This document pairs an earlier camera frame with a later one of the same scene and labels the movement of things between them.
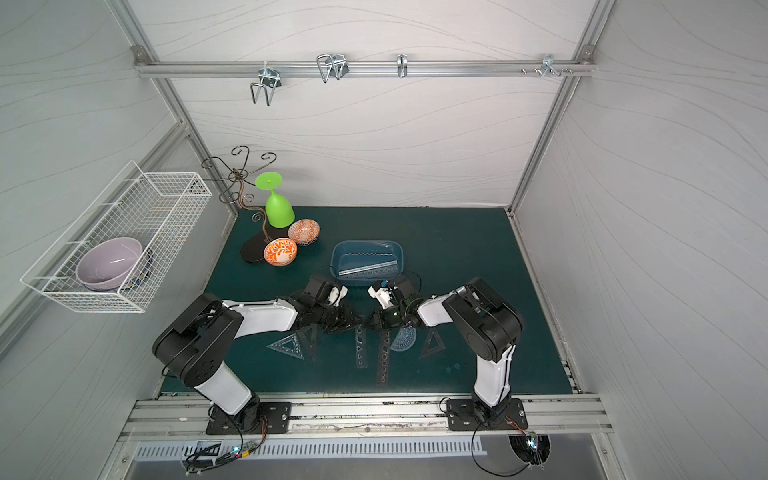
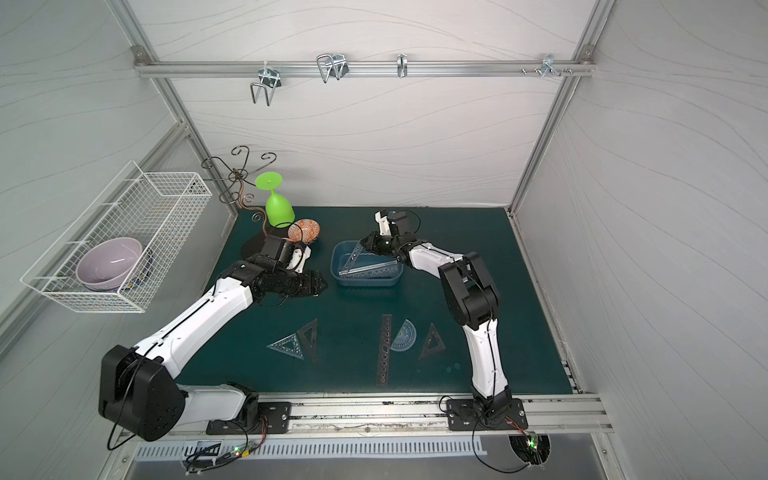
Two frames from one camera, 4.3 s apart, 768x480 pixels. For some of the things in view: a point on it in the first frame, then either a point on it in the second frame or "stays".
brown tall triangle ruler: x=308 y=336 stays
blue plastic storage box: x=366 y=263 stays
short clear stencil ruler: x=361 y=347 -> x=353 y=256
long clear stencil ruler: x=388 y=271 stays
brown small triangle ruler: x=432 y=344 stays
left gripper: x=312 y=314 -> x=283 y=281
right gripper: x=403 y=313 -> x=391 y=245
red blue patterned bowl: x=304 y=232 stays
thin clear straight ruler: x=367 y=267 stays
